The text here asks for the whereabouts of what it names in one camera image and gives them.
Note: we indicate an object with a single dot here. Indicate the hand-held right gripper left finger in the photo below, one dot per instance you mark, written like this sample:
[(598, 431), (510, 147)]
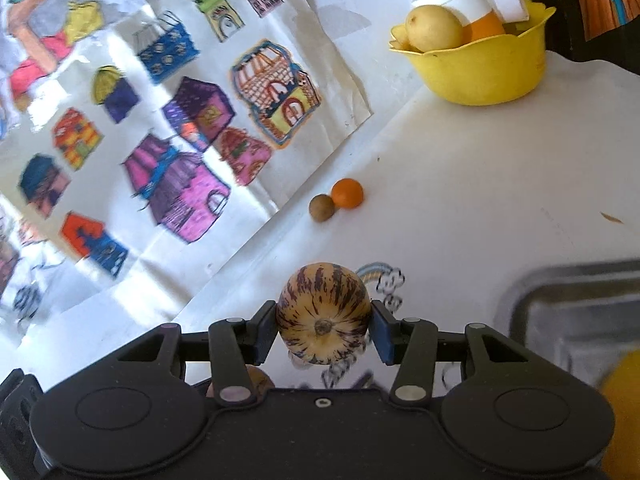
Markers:
[(262, 332)]

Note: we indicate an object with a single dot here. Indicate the yellow plastic bowl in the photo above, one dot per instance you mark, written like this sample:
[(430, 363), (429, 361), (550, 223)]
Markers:
[(480, 75)]

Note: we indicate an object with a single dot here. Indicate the coloured figures wall poster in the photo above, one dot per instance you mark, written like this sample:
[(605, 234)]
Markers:
[(55, 25)]

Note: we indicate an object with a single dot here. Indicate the small brown kiwi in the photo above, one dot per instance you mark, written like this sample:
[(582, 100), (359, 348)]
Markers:
[(321, 208)]

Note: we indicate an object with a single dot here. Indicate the yellow lemon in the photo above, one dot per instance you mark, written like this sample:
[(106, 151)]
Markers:
[(625, 410)]

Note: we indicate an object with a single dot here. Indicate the metal baking tray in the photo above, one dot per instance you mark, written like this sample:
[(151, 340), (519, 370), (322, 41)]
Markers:
[(550, 330)]

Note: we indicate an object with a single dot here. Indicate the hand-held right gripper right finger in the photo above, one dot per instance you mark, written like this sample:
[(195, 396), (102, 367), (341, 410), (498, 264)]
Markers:
[(380, 332)]

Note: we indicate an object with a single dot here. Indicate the yellow pear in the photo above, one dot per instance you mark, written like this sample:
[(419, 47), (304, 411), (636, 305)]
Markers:
[(432, 27)]

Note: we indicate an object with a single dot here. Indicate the small orange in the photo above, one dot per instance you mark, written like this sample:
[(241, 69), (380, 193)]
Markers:
[(348, 193)]

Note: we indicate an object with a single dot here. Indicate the large orange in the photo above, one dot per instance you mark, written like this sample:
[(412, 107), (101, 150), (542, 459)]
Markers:
[(485, 30)]

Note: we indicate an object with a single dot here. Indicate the white folded paper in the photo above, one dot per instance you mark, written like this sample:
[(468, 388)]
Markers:
[(507, 2)]

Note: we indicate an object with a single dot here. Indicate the white printed table mat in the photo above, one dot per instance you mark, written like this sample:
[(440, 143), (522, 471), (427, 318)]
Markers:
[(475, 170)]

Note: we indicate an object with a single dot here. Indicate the brown leaf scrap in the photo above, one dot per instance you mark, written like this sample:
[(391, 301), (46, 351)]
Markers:
[(611, 217)]

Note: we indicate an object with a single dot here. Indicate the house drawing paper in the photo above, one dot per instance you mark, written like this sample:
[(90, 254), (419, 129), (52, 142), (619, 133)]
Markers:
[(150, 125)]

